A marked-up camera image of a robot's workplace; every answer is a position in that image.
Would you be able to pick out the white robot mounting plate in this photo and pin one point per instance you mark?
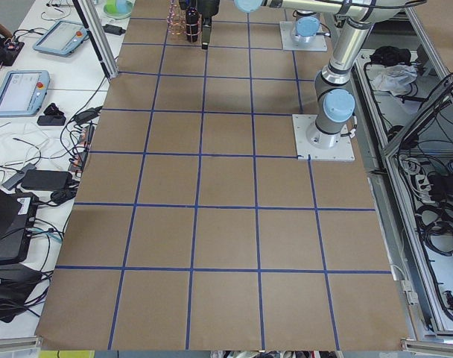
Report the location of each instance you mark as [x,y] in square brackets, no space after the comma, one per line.
[312,144]

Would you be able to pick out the dark wine bottle front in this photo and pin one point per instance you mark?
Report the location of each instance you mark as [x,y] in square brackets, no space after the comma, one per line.
[192,22]

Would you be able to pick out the teach pendant near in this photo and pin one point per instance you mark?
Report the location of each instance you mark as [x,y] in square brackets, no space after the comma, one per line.
[22,92]

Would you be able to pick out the aluminium frame post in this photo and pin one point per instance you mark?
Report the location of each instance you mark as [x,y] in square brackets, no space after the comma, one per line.
[92,23]

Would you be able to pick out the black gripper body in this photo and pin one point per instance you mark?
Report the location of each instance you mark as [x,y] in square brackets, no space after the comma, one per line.
[209,7]

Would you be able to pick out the green plastic bowl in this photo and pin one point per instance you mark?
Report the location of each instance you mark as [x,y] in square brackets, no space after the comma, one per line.
[118,9]

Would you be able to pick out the white crumpled cloth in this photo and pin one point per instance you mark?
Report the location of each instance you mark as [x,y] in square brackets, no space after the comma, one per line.
[395,79]

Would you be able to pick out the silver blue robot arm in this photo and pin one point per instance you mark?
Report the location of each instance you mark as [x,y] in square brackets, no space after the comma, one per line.
[360,18]

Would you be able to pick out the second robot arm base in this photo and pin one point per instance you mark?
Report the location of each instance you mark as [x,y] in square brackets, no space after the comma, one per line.
[305,27]

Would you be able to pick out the large black power brick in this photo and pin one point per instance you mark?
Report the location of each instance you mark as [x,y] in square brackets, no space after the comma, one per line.
[46,180]

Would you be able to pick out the dark wine bottle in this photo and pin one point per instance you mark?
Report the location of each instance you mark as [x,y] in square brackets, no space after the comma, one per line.
[205,37]
[192,22]

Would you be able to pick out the teach pendant far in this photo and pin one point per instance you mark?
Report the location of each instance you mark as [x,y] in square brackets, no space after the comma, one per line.
[62,38]

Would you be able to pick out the black laptop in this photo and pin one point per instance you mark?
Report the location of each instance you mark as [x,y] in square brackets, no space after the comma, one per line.
[17,215]

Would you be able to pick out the teach pendant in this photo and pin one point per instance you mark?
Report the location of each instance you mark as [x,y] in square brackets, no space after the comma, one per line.
[22,92]
[62,38]

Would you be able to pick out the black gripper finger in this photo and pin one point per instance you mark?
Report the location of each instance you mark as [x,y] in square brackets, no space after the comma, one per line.
[206,22]

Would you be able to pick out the black power adapter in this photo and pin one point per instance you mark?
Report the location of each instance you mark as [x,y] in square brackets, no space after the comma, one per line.
[113,29]

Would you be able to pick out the copper wire wine basket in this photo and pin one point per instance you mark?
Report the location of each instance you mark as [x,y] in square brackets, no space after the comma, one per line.
[176,19]

